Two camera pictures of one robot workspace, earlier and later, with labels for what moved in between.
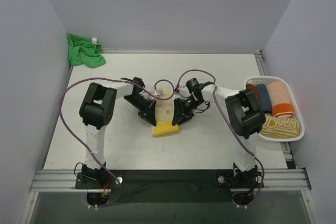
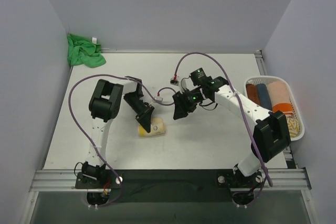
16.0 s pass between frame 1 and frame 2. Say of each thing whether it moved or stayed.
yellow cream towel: moved
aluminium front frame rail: stayed
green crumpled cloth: stayed
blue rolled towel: stayed
